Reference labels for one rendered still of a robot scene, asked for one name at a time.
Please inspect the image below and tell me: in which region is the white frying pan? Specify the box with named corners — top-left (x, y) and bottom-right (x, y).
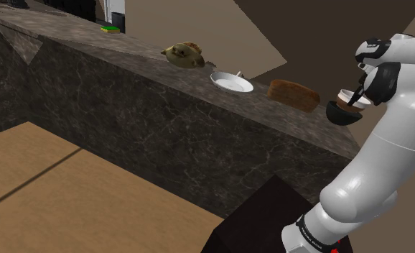
top-left (210, 70), bottom-right (255, 94)

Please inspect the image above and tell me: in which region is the olive lumpy plush toy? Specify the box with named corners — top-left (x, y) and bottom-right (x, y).
top-left (159, 41), bottom-right (206, 69)

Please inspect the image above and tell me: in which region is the brown bread loaf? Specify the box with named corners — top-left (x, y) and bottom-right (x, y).
top-left (266, 78), bottom-right (321, 114)

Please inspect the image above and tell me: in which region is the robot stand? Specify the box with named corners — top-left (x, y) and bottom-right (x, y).
top-left (200, 174), bottom-right (354, 253)

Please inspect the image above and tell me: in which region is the black bowl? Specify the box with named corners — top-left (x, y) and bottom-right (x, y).
top-left (325, 100), bottom-right (364, 127)

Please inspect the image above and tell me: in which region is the green and yellow sponge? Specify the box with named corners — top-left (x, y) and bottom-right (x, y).
top-left (100, 25), bottom-right (121, 35)

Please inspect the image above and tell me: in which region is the black box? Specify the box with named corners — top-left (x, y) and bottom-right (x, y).
top-left (111, 11), bottom-right (126, 35)

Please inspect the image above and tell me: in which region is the white and brown cup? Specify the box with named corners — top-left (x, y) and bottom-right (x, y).
top-left (335, 88), bottom-right (373, 114)

